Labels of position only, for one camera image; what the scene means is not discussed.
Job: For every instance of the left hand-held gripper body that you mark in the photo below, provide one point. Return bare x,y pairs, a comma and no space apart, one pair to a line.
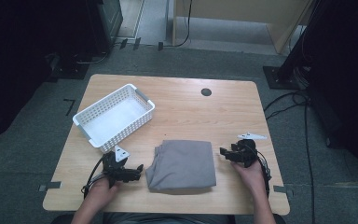
115,169

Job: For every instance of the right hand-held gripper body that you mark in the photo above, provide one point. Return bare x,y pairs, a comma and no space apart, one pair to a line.
245,152

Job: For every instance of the person's right hand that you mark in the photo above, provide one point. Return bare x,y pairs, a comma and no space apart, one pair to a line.
251,177

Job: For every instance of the person's left hand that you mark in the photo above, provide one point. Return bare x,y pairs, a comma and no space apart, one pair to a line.
101,191

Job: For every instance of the folded grey cloth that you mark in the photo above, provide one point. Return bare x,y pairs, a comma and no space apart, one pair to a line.
181,165

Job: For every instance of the white perforated plastic basket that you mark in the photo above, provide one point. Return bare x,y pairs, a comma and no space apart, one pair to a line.
113,119

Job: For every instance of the grey tape strip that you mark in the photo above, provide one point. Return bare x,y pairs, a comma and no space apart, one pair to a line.
283,189
49,186

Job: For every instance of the black table grommet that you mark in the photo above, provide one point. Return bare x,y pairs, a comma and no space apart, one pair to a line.
206,92

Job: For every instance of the black short tape mark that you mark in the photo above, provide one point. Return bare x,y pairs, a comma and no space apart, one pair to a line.
137,43
160,46
123,43

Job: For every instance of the light wooden furniture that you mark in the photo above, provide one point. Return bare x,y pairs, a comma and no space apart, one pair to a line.
279,21

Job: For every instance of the dark cabinet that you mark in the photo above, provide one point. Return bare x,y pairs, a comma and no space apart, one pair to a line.
107,18

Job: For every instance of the black stand base plate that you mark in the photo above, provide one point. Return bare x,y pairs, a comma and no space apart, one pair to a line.
70,70
279,79

